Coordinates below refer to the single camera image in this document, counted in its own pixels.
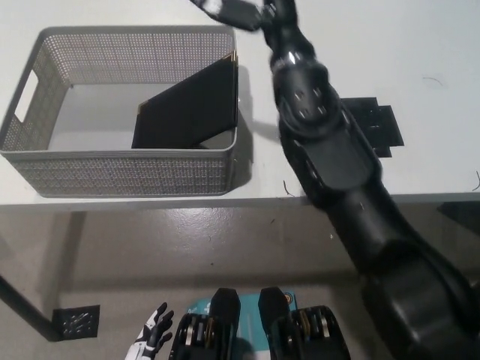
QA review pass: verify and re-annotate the grey table leg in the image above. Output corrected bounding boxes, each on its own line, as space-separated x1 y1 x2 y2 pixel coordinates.
55 211 88 312

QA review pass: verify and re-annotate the black table foot plate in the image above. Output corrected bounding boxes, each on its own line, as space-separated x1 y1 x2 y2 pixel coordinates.
0 275 101 342

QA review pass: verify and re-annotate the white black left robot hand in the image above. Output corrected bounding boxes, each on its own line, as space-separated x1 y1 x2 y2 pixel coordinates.
127 302 176 360

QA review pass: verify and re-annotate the black notebook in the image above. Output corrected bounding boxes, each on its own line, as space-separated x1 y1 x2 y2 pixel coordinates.
130 52 240 150

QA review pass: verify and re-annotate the black ribbed robot body block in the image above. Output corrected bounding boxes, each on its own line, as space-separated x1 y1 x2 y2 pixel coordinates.
170 287 241 360
258 286 352 360

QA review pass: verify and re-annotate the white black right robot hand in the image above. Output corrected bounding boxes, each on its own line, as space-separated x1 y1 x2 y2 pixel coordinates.
189 0 299 32

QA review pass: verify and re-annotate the grey perforated plastic basket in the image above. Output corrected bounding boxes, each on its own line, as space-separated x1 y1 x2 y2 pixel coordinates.
0 25 251 199

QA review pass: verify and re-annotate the black tape patch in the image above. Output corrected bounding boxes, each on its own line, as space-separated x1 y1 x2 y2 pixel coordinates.
339 97 406 158

